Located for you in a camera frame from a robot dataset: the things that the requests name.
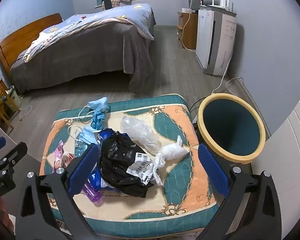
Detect purple plastic bottle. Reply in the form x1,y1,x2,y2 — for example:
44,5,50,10
81,182,103,207

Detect black plastic bag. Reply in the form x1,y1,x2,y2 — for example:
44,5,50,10
99,129,155,198

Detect wooden bed frame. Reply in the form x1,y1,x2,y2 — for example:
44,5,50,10
0,13,63,80

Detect clear plastic bag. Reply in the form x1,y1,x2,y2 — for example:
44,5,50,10
120,116,165,155

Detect wooden stool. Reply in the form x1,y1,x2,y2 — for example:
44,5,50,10
0,78,20,133

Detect white wardrobe door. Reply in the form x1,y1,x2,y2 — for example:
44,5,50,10
250,80,300,240

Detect blue printed quilt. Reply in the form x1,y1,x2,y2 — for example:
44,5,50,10
22,4,155,63

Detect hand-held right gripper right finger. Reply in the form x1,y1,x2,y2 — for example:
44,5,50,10
197,143,283,240

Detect pink wrapper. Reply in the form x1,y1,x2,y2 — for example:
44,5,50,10
52,140,77,174

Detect white air purifier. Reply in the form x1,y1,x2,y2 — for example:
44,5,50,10
195,9,237,75

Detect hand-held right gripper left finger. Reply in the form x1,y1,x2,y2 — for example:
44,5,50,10
15,144,100,240

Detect black cable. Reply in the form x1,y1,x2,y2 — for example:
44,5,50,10
189,97,206,125

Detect twisted blue face mask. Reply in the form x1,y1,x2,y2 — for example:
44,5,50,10
91,110,107,131

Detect white tissues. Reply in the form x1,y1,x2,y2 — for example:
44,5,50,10
152,135,190,186

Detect yellow rimmed teal trash bin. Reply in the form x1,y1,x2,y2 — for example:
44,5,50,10
197,93,266,165

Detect wooden cabinet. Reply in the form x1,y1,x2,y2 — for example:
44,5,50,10
177,11,199,51

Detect clear blue blister pack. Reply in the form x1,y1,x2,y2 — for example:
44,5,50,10
74,140,88,158

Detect bed with grey blanket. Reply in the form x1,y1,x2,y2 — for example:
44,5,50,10
10,7,157,95

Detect printed teal orange cushion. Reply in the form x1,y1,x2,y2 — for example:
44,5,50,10
39,94,217,230

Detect white router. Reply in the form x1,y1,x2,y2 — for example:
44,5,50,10
206,0,237,14

